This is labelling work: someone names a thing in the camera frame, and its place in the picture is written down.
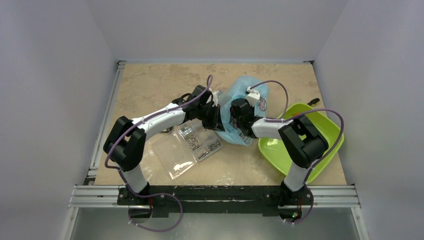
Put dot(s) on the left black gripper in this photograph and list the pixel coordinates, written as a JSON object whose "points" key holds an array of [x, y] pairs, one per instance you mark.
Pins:
{"points": [[215, 123]]}

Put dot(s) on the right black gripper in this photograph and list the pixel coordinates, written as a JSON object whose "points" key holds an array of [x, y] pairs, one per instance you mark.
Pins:
{"points": [[241, 120]]}

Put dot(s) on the light blue plastic bag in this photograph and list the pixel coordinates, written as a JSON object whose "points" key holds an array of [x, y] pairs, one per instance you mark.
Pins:
{"points": [[230, 133]]}

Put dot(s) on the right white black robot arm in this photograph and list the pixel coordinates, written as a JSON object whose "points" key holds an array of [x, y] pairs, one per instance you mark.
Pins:
{"points": [[302, 140]]}

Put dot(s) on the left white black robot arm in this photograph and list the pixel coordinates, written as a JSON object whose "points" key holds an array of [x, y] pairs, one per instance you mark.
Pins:
{"points": [[126, 141]]}

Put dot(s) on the black metal clamp tool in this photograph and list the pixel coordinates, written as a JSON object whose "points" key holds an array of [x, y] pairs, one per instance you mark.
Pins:
{"points": [[167, 130]]}

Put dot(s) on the clear plastic screw box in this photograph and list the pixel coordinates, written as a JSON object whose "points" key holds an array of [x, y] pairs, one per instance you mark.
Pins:
{"points": [[185, 146]]}

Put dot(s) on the lime green plastic tray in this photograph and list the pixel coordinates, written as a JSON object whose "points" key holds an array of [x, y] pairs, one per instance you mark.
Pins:
{"points": [[275, 152]]}

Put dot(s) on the black yellow screwdriver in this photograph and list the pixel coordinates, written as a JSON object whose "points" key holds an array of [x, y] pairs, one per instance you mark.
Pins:
{"points": [[313, 102]]}

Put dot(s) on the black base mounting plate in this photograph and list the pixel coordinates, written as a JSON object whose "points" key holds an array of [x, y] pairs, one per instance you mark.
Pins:
{"points": [[267, 200]]}

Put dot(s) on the aluminium front rail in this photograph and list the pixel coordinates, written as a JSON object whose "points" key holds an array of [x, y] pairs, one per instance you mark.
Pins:
{"points": [[106, 196]]}

